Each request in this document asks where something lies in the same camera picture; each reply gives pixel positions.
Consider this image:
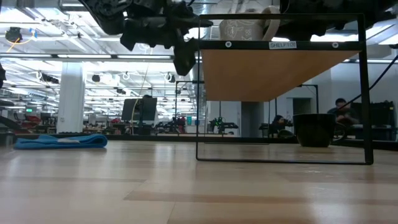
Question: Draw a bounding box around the long ceiling light bar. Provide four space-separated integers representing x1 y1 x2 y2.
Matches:
0 52 175 60

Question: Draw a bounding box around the black ceiling camera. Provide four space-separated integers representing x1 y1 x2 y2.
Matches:
4 26 23 44

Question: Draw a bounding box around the grey patterned ceramic mug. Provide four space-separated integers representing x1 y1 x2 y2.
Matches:
219 5 281 42

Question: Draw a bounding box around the white pillar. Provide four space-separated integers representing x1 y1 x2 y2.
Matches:
57 61 86 134

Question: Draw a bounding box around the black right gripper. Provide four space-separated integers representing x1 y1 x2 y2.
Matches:
269 17 358 41

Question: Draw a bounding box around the black mug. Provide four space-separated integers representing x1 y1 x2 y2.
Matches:
292 113 348 148

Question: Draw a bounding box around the blue folded cloth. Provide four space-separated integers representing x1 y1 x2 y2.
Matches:
13 134 109 151

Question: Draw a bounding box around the black high-back bench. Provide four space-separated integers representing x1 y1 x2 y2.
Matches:
349 100 397 141

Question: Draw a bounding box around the grey pillar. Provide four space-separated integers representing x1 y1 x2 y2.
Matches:
241 101 265 138

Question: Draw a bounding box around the black monitor on stand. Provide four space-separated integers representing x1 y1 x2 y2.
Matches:
121 98 158 123

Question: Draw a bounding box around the green-lit robot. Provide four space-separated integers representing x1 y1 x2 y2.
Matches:
208 116 239 134

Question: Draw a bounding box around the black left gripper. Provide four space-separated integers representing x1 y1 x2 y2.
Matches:
119 0 215 77

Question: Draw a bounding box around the wooden shelf with black frame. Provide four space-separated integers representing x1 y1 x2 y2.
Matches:
195 13 374 166

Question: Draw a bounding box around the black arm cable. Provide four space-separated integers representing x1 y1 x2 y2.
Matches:
337 55 398 110

